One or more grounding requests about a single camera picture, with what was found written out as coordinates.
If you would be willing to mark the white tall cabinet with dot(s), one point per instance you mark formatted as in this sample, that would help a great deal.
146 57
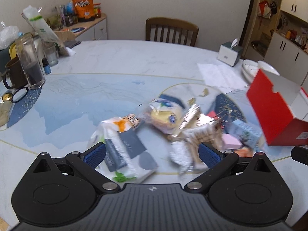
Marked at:
287 51

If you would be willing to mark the red lid jar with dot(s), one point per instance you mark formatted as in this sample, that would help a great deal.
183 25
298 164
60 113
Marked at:
97 10

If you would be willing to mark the brown mug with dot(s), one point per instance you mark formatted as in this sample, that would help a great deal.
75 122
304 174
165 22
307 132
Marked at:
14 77

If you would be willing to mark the dark wooden chair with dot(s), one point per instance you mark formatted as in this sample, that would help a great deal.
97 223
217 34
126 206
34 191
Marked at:
170 30

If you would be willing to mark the orange snack bag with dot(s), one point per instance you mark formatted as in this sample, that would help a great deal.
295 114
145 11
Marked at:
84 10

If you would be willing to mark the gold foil snack packet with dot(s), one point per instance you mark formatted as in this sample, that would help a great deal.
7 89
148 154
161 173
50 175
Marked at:
199 127

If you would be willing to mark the pink sticky note block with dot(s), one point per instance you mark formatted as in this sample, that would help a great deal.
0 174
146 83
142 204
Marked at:
230 142

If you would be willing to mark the white bowl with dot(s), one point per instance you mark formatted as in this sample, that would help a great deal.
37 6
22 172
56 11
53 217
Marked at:
265 66

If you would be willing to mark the green white tissue box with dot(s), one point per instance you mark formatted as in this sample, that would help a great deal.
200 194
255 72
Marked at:
230 52

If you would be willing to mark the bag of white beads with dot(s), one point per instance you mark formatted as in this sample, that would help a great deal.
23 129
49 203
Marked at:
180 154

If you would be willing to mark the red cardboard box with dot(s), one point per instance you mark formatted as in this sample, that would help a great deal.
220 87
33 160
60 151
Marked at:
281 108

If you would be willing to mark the light blue carton box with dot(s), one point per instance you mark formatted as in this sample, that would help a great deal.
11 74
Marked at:
247 134

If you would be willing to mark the white paper napkin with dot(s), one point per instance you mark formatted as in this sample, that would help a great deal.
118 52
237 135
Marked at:
222 77

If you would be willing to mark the blueberry bread packet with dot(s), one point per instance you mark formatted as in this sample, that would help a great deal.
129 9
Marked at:
164 113

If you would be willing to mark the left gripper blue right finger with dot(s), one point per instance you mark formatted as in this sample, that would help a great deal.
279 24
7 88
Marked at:
209 155

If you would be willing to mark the stacked white plates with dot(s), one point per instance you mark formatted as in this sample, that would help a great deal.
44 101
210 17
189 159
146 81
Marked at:
249 70

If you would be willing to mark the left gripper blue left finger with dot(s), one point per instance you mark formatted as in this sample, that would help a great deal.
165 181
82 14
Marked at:
94 155

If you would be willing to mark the small blue bottle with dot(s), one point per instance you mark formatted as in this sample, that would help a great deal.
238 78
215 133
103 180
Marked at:
46 66

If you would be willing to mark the tall glass jar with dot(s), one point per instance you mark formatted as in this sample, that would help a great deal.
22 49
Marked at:
30 63

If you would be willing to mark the white sideboard cabinet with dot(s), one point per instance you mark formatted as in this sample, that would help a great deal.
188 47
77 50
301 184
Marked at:
86 31

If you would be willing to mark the green white plastic bag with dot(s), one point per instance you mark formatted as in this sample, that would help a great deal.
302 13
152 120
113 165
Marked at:
41 27

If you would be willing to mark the small drinking glass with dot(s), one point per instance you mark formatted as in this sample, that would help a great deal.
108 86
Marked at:
51 53

